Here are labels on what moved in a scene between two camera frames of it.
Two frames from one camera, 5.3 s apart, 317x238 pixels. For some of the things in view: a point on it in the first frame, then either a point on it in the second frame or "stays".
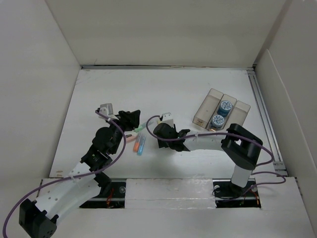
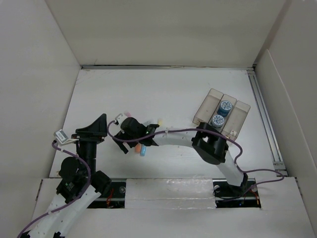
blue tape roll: [224, 108] stays
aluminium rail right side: [279, 167] stays
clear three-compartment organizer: [218, 111] stays
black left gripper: [128, 119] → [95, 132]
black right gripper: [162, 143] → [122, 135]
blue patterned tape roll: [217, 121] stays
